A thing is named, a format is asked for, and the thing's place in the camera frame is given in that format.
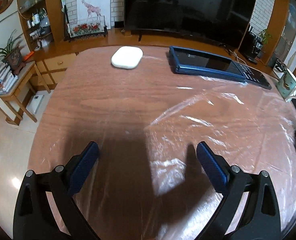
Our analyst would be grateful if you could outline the teal printed mug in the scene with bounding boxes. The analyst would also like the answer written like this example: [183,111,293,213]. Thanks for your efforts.
[276,69,296,102]

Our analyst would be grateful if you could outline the black remote keyboard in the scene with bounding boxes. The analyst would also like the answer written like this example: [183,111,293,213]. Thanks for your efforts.
[233,61,272,90]

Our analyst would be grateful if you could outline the small green plant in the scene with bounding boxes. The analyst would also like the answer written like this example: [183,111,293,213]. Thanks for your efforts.
[258,29,272,46]

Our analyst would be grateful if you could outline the wooden side table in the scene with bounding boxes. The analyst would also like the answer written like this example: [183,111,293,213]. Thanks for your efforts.
[0,61,51,126]

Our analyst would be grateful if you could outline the stack of books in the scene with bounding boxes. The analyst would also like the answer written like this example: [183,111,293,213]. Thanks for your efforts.
[0,63,18,95]

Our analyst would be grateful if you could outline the black television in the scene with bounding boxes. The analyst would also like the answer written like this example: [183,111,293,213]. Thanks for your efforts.
[124,0,256,49]

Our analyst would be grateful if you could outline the potted green plant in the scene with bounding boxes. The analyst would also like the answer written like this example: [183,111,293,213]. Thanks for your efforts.
[0,29,25,75]

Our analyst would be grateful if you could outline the white oval mouse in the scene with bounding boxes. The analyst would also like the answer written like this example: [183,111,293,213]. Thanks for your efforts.
[111,46,143,69]

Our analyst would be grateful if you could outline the giraffe picture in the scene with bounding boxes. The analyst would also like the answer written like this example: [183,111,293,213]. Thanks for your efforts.
[77,0,111,29]

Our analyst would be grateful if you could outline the red flower picture frame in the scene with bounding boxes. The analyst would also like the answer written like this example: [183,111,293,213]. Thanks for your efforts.
[64,15,108,42]

